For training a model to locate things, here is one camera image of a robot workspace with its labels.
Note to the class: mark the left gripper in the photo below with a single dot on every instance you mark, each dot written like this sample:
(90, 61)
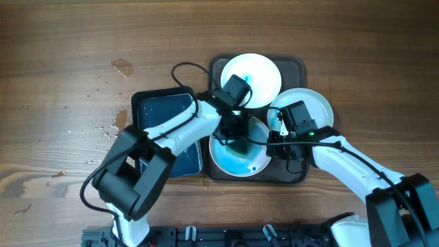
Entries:
(242, 121)

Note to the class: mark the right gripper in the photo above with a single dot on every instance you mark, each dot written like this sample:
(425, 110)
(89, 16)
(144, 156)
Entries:
(278, 149)

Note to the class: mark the white plate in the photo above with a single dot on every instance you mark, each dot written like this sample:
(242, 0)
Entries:
(260, 73)
(319, 108)
(238, 165)

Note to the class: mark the white plate top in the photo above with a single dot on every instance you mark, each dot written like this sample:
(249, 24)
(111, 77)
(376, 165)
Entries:
(260, 73)

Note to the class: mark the green yellow sponge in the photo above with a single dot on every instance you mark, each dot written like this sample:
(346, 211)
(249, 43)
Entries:
(239, 146)

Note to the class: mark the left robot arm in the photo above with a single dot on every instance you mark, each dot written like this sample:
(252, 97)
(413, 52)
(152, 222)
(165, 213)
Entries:
(135, 170)

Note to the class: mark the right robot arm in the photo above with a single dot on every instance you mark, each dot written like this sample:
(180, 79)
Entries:
(401, 210)

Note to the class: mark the brown plastic serving tray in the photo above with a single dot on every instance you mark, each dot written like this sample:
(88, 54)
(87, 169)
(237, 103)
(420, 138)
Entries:
(278, 172)

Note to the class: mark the black water basin tray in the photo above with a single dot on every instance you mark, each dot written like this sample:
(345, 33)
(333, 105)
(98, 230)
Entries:
(151, 108)

